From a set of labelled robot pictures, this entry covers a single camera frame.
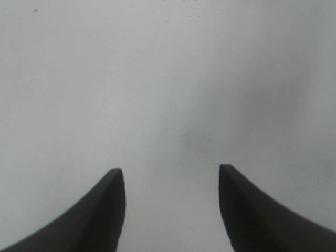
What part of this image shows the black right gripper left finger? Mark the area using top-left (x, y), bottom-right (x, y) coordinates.
top-left (3, 168), bottom-right (125, 251)

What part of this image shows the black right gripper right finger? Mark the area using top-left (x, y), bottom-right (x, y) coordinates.
top-left (218, 164), bottom-right (335, 251)

